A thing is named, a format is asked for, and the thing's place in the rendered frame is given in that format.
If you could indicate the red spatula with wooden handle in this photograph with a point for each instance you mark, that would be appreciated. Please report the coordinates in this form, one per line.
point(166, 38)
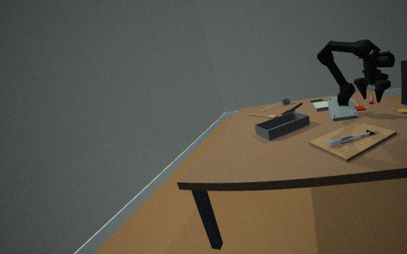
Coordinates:
point(359, 108)

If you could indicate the light wooden board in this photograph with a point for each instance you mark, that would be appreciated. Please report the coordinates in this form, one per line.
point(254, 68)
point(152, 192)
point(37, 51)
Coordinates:
point(349, 150)

